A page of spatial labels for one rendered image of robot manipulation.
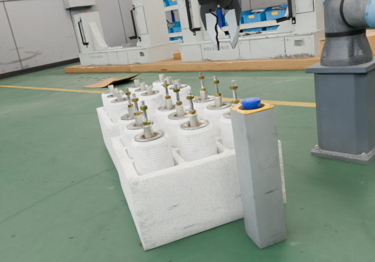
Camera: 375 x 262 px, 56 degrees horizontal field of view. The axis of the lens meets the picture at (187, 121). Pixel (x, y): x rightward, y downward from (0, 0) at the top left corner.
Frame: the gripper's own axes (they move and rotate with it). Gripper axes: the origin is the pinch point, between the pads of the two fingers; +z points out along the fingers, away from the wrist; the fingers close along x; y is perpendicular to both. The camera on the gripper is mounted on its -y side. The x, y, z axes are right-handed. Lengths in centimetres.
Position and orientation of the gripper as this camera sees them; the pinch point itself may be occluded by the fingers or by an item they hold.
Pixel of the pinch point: (224, 44)
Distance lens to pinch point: 88.4
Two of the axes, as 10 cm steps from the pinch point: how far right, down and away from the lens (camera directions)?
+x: -9.2, 0.3, 4.0
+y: 3.7, -3.2, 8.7
